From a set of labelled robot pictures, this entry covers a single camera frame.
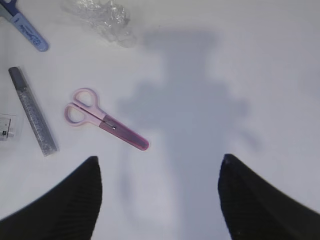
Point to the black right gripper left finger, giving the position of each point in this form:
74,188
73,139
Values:
69,211

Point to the clear plastic sheet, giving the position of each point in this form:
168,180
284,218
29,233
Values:
110,20

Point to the silver glitter pen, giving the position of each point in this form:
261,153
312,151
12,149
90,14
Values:
34,115

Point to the blue handled scissors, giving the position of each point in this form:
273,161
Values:
9,11

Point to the pink handled scissors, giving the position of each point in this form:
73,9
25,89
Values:
94,115

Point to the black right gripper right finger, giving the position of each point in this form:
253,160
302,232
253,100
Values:
253,209

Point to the clear plastic ruler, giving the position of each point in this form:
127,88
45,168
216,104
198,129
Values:
10,131

